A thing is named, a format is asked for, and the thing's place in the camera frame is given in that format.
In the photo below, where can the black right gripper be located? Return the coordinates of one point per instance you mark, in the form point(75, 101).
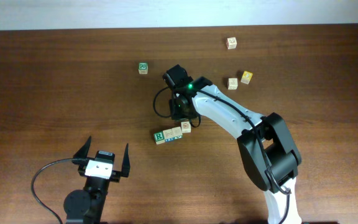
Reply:
point(174, 112)

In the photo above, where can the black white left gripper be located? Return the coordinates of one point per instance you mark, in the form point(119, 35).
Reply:
point(114, 175)

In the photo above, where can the wooden block red drawing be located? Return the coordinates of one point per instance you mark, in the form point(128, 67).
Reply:
point(185, 127)

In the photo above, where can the wooden block blue side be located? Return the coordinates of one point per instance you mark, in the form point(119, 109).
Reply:
point(168, 135)

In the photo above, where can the green R wooden block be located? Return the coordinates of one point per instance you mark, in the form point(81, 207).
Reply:
point(159, 137)

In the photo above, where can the plain wooden block front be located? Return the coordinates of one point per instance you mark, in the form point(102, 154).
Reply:
point(177, 132)

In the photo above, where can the plain wooden block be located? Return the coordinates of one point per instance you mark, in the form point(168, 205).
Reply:
point(232, 83)
point(177, 132)

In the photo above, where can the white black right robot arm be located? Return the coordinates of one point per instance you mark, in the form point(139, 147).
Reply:
point(268, 152)

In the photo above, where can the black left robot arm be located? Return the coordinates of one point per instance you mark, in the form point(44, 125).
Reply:
point(86, 205)

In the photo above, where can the green R block far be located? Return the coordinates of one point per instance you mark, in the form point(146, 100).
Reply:
point(143, 68)

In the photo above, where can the plain wooden block right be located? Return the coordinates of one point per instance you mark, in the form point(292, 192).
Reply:
point(232, 83)

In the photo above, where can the yellow wooden block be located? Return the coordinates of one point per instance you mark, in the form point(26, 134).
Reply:
point(246, 77)

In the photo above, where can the wooden block red side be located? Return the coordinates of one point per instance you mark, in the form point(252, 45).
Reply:
point(231, 43)

